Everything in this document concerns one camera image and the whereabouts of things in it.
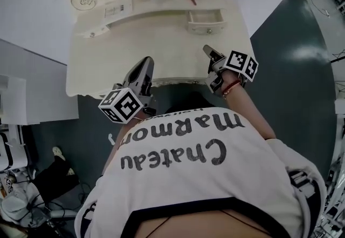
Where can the cream ornate dressing table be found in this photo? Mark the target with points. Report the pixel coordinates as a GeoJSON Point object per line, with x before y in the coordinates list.
{"type": "Point", "coordinates": [134, 50]}

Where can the person's right forearm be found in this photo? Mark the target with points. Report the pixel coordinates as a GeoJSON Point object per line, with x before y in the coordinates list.
{"type": "Point", "coordinates": [250, 112]}

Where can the person's white printed shirt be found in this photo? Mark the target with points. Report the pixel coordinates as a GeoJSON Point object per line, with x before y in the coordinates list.
{"type": "Point", "coordinates": [202, 191]}

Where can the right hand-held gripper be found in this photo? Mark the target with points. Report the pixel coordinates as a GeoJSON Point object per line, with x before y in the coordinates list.
{"type": "Point", "coordinates": [237, 60]}

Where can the person's left forearm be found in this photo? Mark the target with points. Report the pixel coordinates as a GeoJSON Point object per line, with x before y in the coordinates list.
{"type": "Point", "coordinates": [116, 150]}

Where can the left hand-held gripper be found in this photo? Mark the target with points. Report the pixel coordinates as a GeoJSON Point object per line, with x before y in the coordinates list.
{"type": "Point", "coordinates": [125, 106]}

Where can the cream small drawer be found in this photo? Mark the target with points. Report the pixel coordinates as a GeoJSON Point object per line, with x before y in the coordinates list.
{"type": "Point", "coordinates": [99, 30]}
{"type": "Point", "coordinates": [196, 27]}

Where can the white black equipment case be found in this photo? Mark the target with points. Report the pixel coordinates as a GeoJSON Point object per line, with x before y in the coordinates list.
{"type": "Point", "coordinates": [19, 156]}

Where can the white paper label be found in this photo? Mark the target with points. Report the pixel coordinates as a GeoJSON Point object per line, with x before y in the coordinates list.
{"type": "Point", "coordinates": [113, 11]}

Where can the person's right hand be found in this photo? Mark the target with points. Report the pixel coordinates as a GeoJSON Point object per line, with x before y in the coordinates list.
{"type": "Point", "coordinates": [229, 78]}

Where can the white storage shelf rack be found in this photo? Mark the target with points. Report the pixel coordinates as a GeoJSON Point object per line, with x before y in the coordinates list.
{"type": "Point", "coordinates": [338, 107]}

